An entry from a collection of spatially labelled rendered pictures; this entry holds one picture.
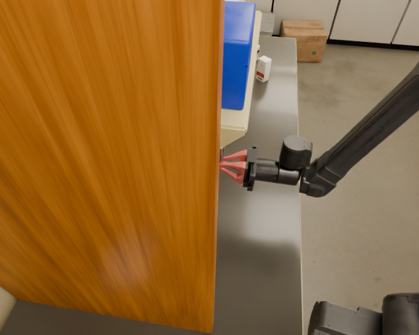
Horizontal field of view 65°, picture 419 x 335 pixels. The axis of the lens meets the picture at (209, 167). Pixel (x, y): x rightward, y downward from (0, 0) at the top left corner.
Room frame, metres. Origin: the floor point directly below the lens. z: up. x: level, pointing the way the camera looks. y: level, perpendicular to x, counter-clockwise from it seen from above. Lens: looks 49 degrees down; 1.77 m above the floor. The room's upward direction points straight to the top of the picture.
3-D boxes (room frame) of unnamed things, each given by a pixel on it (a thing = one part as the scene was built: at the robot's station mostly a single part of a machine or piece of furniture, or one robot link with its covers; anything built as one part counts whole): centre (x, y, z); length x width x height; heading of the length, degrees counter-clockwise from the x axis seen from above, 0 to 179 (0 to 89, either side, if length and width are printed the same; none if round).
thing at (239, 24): (0.37, 0.00, 1.56); 0.10 x 0.10 x 0.09; 81
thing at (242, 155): (0.55, -0.06, 1.14); 0.09 x 0.07 x 0.07; 81
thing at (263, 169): (0.54, -0.13, 1.14); 0.10 x 0.07 x 0.07; 171
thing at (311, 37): (3.08, -0.91, 0.14); 0.41 x 0.33 x 0.29; 87
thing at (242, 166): (0.56, -0.06, 1.14); 0.09 x 0.07 x 0.07; 81
